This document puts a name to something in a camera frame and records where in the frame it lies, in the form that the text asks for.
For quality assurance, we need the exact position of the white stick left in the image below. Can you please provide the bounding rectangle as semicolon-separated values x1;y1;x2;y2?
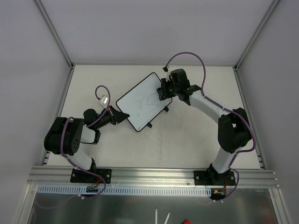
154;207;158;224

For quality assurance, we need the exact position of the aluminium mounting rail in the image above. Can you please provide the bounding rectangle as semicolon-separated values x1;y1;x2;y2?
27;166;280;189

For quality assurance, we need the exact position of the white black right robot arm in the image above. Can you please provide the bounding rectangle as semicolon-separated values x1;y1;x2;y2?
157;67;253;185

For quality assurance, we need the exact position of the aluminium frame post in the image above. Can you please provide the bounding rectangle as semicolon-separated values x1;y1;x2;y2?
34;0;75;69
233;0;281;70

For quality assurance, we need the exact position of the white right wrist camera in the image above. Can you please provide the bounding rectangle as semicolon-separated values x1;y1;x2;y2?
163;65;177;81

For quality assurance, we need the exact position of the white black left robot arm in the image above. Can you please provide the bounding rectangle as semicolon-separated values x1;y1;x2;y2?
44;106;129;182

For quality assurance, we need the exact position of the white stick right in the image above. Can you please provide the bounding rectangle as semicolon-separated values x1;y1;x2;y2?
164;211;171;224

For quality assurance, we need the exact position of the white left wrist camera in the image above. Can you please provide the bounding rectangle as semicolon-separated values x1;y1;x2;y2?
99;95;109;108

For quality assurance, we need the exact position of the right aluminium frame post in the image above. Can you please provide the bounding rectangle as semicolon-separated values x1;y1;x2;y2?
233;0;281;70

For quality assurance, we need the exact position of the white slotted cable duct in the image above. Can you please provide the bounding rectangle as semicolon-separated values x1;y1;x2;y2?
37;184;212;197

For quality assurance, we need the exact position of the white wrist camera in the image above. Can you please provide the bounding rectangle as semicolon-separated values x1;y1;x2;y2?
99;95;109;108
163;65;177;81

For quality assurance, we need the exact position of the red object at bottom edge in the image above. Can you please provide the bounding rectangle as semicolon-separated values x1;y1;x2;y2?
182;219;191;224

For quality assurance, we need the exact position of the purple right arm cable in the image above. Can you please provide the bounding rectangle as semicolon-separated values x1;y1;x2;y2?
162;51;256;203

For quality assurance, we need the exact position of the small black-framed whiteboard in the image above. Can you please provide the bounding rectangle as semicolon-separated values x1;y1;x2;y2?
116;72;172;132

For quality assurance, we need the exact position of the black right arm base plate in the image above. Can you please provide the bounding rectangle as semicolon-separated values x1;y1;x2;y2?
193;170;236;186

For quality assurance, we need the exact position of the white stick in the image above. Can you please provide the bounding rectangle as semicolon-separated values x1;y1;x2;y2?
164;211;171;224
154;207;158;224

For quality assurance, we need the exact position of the left aluminium frame post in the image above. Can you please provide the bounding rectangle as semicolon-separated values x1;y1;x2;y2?
34;0;75;69

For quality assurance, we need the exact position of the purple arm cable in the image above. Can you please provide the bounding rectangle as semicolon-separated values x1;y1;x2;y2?
35;85;111;209
162;51;256;203

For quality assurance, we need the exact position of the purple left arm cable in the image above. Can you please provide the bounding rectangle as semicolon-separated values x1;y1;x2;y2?
35;85;111;209

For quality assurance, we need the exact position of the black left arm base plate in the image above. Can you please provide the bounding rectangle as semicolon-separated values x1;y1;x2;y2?
70;168;112;184

